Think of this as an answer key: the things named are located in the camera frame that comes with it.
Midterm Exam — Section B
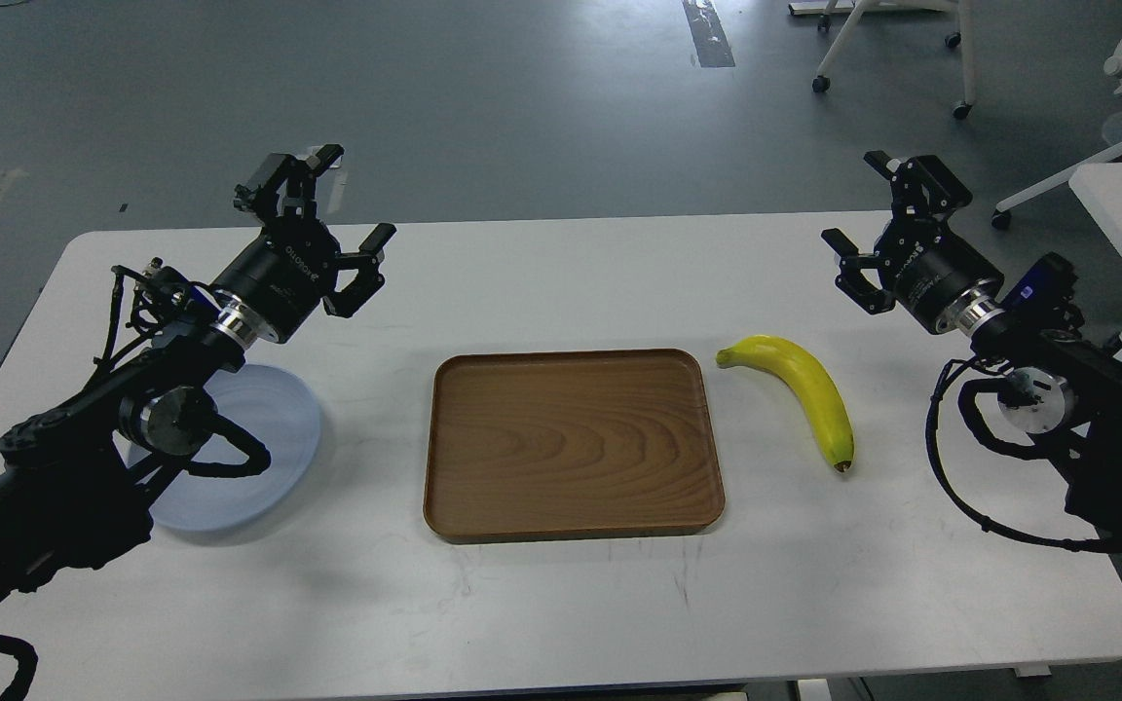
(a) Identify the white rolling stand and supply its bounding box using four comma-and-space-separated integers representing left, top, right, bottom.
787, 1, 978, 123

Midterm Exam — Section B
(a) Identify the yellow banana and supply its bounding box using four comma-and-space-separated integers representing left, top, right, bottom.
714, 334, 855, 474

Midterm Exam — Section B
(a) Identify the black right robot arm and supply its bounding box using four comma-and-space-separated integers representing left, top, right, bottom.
822, 151, 1122, 554

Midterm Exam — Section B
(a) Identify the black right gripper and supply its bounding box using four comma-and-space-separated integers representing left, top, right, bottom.
822, 150, 1003, 336

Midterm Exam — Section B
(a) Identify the brown wooden tray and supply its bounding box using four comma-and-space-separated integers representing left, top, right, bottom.
423, 348, 726, 544

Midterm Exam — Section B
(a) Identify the light blue plate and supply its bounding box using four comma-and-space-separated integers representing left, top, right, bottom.
128, 363, 322, 533

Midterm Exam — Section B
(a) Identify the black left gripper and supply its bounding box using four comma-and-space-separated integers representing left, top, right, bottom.
212, 145, 397, 345

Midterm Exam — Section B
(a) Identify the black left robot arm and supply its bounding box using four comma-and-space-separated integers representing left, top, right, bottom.
0, 145, 395, 700

